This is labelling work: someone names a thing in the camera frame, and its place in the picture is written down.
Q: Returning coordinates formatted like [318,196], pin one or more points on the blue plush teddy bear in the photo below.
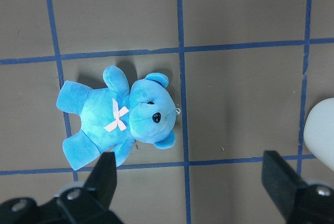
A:
[118,115]

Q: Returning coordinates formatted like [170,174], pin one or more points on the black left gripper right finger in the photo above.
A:
[297,200]

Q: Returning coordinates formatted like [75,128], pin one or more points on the white plastic trash can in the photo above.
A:
[318,132]

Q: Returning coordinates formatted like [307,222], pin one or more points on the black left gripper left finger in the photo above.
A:
[88,203]

